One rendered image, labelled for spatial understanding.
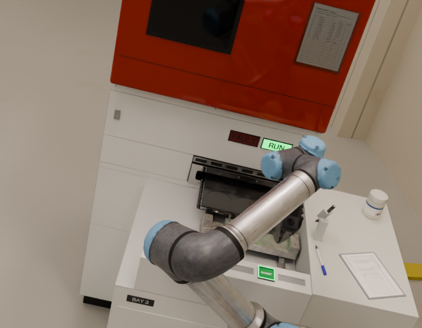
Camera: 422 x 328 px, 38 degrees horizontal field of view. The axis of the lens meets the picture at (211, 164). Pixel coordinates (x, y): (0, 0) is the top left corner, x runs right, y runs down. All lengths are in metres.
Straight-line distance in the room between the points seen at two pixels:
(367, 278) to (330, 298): 0.19
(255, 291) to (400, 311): 0.47
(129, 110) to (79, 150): 1.76
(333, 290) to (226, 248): 0.71
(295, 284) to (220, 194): 0.55
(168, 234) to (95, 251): 1.36
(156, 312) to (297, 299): 0.46
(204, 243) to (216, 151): 1.05
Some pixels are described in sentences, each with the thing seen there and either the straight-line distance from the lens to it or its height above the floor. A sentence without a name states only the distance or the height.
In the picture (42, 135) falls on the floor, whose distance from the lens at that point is 4.20.
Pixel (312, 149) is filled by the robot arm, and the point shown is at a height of 1.45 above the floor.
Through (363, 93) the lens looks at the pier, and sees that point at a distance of 4.96.
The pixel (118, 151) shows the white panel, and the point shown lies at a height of 0.91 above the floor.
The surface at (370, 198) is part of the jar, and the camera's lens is 2.39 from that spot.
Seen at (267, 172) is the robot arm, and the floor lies 1.39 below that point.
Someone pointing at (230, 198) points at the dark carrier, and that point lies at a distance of 2.36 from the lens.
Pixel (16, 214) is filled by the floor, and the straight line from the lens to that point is 3.52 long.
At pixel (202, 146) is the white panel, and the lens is 2.39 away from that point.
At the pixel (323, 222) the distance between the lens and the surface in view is 2.15.
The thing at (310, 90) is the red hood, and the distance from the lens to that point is 2.22.
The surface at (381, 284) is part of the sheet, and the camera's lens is 2.14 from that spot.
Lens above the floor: 2.25
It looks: 32 degrees down
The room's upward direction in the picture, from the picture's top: 15 degrees clockwise
